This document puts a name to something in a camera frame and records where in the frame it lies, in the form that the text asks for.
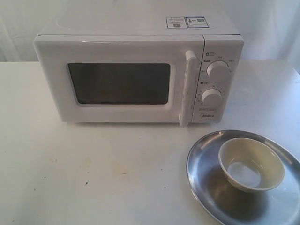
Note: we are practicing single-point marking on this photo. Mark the cream ceramic bowl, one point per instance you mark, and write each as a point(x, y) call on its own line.
point(250, 166)

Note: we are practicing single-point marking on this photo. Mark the white microwave oven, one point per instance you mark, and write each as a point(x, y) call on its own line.
point(148, 18)

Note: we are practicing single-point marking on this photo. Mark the lower white control knob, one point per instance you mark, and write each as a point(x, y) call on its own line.
point(212, 98)

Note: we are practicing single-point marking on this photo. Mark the white control knob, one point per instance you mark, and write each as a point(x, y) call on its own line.
point(218, 71)
point(212, 98)

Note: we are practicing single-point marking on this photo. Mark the upper white control knob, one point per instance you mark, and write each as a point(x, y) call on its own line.
point(218, 71)

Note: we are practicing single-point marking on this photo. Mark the white and blue warning sticker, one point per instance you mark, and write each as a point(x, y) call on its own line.
point(186, 22)

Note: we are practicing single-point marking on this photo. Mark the round stainless steel tray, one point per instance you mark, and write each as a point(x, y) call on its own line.
point(230, 206)

